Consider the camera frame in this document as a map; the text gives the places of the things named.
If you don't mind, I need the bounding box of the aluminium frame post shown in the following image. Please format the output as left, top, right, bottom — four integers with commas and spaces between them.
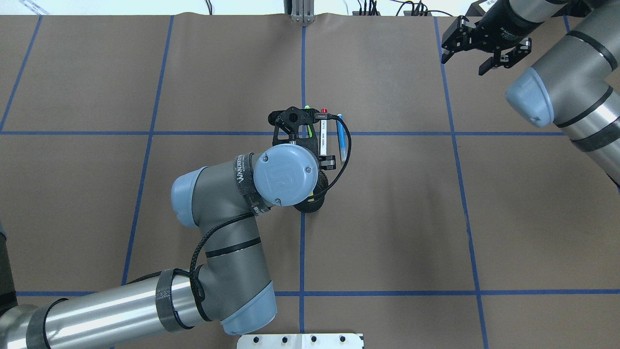
283, 0, 316, 24

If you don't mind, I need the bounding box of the black mesh pen cup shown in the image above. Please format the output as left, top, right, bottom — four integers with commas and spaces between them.
293, 170, 328, 214

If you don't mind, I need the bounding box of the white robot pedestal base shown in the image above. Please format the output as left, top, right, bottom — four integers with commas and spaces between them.
236, 333, 365, 349

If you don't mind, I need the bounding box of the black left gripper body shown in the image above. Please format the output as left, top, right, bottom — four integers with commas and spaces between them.
268, 107, 336, 170

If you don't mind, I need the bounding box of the red white marker pen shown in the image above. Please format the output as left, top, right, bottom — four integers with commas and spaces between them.
319, 119, 328, 157

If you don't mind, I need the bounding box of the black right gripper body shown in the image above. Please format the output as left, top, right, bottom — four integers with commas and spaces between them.
465, 0, 533, 60

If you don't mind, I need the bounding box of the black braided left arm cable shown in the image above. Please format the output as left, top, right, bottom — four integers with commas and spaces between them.
121, 112, 353, 330

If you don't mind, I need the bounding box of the blue highlighter pen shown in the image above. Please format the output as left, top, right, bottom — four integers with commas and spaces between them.
336, 121, 349, 164

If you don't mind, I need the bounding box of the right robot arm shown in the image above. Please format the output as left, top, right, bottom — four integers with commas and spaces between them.
441, 0, 620, 185

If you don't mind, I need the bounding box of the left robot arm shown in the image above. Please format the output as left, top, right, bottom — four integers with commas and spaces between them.
1, 107, 352, 349

